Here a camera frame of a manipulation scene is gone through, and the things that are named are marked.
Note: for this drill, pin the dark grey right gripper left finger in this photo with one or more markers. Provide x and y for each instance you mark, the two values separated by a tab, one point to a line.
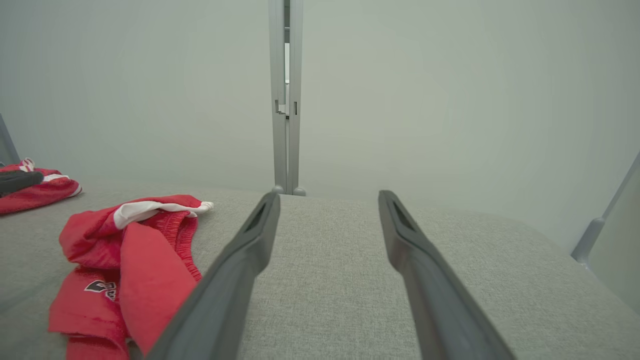
220	310

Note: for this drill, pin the red basketball jersey number 23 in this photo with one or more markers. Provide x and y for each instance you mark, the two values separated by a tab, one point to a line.
40	195

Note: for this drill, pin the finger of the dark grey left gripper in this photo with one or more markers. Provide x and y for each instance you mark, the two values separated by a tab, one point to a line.
17	181

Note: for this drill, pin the grey metal frame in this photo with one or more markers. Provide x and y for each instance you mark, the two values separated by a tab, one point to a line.
7	147

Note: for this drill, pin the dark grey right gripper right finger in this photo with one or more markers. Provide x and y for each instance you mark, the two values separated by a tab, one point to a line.
440	315

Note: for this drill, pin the grey double metal partition post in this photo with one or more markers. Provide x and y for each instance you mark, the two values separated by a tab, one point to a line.
280	150

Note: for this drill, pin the grey slanted metal post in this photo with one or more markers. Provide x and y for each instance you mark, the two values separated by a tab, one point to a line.
597	230

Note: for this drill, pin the red shorts with white stripes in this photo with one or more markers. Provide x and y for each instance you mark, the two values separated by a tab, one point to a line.
150	280

